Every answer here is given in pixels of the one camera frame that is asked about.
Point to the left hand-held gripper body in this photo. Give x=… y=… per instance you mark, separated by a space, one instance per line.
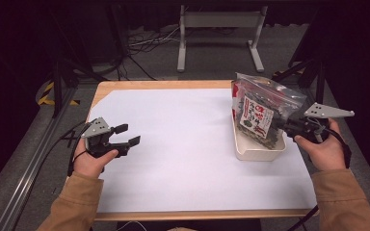
x=96 y=128

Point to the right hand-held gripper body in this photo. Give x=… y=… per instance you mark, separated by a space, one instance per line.
x=314 y=122

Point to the clear packet of dark snacks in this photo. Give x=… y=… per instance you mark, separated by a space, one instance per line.
x=263 y=109

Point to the white divided plastic container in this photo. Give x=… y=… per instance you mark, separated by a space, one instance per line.
x=253 y=152

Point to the person's left hand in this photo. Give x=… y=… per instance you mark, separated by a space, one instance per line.
x=91 y=162

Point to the person's right hand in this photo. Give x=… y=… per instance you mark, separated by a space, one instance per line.
x=326 y=154

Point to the black tape cross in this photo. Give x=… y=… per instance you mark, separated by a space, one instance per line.
x=69 y=138

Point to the black metal stand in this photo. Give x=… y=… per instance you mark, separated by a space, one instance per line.
x=319 y=86
x=57 y=93

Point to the yellow and black hazard tape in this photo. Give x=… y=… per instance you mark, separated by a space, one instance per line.
x=46 y=93

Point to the white metal table frame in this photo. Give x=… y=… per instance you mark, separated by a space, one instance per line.
x=220 y=19

